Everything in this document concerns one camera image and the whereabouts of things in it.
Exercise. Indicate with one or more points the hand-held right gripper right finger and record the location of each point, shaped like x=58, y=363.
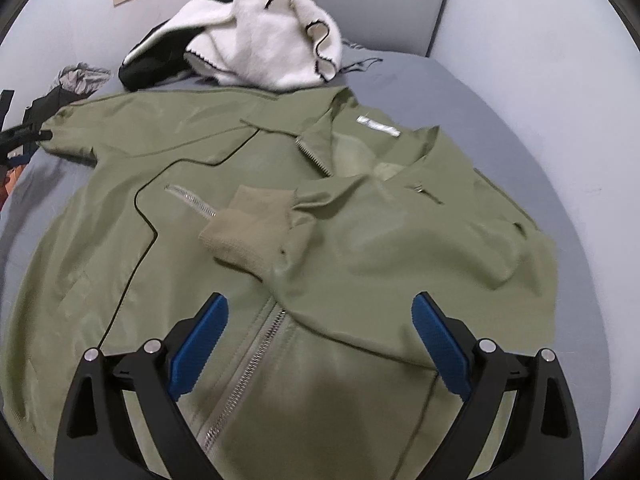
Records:
x=440, y=345

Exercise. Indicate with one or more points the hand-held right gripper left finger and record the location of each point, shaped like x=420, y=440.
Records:
x=200, y=345

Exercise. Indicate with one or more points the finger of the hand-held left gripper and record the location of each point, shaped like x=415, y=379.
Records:
x=30, y=135

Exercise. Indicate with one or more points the olive green jacket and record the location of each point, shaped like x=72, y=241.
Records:
x=300, y=285

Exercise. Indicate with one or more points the brown leather bag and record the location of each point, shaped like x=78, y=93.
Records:
x=7, y=185

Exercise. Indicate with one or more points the grey crumpled cloth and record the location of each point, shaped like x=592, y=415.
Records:
x=80, y=77

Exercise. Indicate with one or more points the white fleece garment black trim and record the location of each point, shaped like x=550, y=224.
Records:
x=260, y=35

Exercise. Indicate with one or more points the grey quilted bed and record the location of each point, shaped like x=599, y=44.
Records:
x=450, y=90

